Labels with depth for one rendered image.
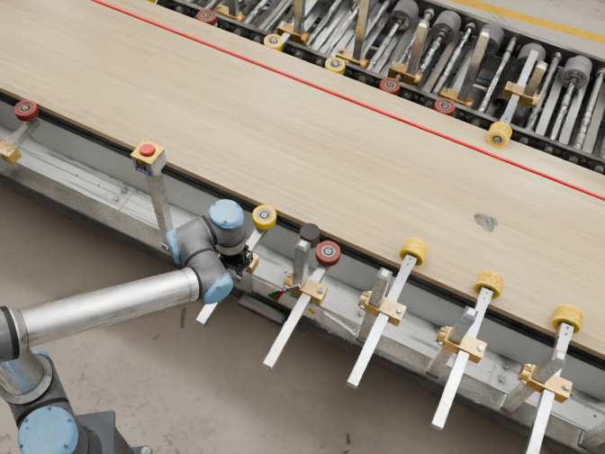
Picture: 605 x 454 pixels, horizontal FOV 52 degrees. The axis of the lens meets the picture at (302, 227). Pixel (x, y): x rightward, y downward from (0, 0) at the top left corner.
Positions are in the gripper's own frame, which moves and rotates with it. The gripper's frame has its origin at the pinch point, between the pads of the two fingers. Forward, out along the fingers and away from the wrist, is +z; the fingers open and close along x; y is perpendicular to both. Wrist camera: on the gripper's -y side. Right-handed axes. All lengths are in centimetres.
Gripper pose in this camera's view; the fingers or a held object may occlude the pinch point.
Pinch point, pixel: (230, 272)
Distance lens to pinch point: 199.7
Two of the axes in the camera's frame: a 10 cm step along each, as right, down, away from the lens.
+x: 4.5, -7.5, 4.9
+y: 9.0, 3.8, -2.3
